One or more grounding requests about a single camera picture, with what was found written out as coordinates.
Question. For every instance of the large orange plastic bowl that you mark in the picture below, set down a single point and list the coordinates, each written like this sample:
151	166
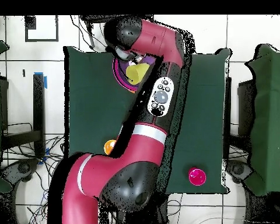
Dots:
133	91

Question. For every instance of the yellow plastic cup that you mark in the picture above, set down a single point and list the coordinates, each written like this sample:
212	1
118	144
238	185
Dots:
136	72

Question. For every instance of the purple plastic bowl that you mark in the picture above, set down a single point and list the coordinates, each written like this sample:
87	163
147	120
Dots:
149	59
121	74

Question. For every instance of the large pink plastic bowl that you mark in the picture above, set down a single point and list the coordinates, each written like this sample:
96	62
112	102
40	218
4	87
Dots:
113	70

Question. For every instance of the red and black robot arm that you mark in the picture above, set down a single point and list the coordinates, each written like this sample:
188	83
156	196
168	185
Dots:
130	158

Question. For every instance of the orange plastic cup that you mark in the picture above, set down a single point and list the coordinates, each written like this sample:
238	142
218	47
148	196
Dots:
108	147

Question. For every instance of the dark green tablecloth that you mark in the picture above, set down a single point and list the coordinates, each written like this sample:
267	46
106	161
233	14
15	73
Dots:
200	105

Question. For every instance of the red plastic cup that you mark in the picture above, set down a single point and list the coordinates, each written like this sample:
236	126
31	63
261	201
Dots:
197	177

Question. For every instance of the black metal stand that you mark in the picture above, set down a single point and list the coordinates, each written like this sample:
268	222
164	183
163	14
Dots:
38	105

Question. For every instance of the black stool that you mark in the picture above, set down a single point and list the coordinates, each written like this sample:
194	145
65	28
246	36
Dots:
91	28

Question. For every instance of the black floor frame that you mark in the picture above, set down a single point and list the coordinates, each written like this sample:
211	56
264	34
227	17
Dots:
30	23

